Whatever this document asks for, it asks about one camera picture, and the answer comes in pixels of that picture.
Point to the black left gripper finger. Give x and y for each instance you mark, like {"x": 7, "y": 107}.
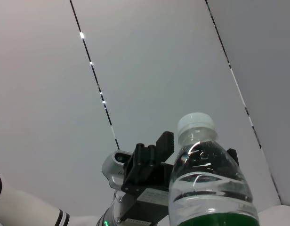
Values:
{"x": 232, "y": 154}

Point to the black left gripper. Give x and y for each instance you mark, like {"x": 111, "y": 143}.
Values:
{"x": 147, "y": 207}

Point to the clear green-label water bottle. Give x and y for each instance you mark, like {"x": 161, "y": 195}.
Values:
{"x": 206, "y": 188}

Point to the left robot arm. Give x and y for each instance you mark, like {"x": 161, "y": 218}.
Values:
{"x": 22, "y": 204}

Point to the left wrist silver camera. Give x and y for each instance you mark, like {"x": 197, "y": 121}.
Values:
{"x": 112, "y": 164}

